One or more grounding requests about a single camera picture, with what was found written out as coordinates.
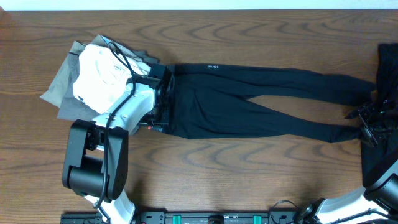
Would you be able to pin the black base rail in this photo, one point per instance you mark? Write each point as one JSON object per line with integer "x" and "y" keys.
{"x": 199, "y": 217}

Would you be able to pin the white t-shirt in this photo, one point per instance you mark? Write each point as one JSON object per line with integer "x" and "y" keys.
{"x": 102, "y": 78}

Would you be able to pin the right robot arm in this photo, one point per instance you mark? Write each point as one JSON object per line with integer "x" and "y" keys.
{"x": 376, "y": 200}

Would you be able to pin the black garment at right edge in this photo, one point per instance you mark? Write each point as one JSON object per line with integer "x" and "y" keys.
{"x": 386, "y": 77}

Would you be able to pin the grey folded garment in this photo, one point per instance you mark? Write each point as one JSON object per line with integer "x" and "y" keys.
{"x": 65, "y": 99}

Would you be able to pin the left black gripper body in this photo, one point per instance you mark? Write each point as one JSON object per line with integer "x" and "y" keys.
{"x": 166, "y": 101}

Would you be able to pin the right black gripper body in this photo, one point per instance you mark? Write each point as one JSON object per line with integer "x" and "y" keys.
{"x": 377, "y": 126}

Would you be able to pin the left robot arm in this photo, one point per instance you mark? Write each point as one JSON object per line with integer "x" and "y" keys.
{"x": 96, "y": 160}

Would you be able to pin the black leggings red waistband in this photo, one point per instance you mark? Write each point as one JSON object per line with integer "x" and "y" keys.
{"x": 214, "y": 101}

